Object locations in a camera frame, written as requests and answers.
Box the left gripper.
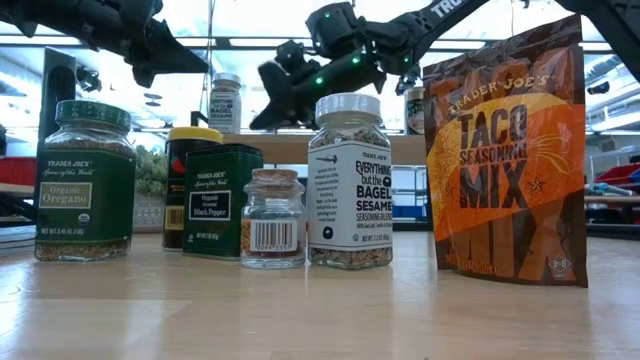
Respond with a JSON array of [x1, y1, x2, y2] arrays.
[[102, 0, 210, 90]]

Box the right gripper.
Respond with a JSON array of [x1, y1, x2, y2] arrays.
[[249, 49, 387, 131]]

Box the white-lid bagel seasoning jar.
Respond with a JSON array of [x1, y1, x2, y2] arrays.
[[307, 92, 395, 272], [208, 72, 243, 135]]

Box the yellow-lid onion spice bottle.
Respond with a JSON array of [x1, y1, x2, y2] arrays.
[[161, 126, 225, 251]]

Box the green black pepper tin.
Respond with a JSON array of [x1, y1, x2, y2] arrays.
[[181, 143, 265, 262]]

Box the tan-lid seasoning jar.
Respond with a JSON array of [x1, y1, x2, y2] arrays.
[[403, 85, 426, 136]]

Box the green-lid oregano glass jar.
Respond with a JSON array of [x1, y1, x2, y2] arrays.
[[33, 99, 137, 263]]

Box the orange taco seasoning pouch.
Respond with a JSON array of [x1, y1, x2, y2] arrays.
[[422, 13, 590, 289]]

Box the green plant in patterned pot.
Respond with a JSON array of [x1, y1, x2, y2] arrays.
[[134, 144, 170, 234]]

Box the small cork-stoppered glass jar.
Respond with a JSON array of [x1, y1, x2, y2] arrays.
[[240, 168, 307, 271]]

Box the black mounted device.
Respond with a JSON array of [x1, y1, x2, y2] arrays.
[[394, 64, 422, 96]]

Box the red storage bin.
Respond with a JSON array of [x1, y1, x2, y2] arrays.
[[0, 156, 37, 187], [593, 163, 640, 187]]

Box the wooden shelf with black frame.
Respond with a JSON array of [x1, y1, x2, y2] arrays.
[[190, 110, 429, 167]]

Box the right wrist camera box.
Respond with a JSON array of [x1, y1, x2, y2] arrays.
[[273, 39, 321, 76]]

